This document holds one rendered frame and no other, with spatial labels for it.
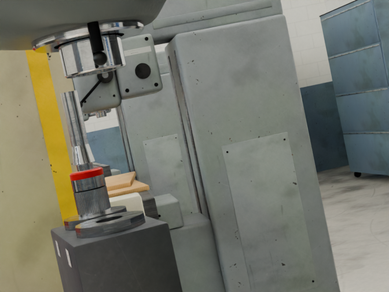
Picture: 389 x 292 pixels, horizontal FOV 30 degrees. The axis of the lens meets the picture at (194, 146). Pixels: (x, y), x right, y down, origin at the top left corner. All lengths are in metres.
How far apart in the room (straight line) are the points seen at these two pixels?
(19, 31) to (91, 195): 0.52
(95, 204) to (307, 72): 9.34
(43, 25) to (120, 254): 0.44
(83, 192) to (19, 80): 1.30
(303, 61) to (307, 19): 0.59
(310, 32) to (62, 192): 8.32
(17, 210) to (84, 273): 1.42
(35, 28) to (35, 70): 1.77
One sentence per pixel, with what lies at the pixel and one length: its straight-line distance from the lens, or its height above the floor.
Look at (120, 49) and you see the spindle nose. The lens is 0.55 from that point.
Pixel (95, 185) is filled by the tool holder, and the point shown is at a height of 1.16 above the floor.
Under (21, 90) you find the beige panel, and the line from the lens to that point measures 2.28.
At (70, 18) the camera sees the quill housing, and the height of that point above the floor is 1.31.
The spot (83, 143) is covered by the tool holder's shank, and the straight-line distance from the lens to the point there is 1.02.
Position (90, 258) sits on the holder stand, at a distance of 0.88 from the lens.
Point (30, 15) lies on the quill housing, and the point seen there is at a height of 1.32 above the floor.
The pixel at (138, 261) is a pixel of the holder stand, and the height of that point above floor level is 1.07.
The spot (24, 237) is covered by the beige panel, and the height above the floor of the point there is 0.96.
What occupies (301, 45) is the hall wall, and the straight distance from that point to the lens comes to 10.29.
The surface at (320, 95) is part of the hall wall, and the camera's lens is 10.32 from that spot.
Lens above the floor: 1.24
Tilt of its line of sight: 3 degrees down
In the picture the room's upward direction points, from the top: 12 degrees counter-clockwise
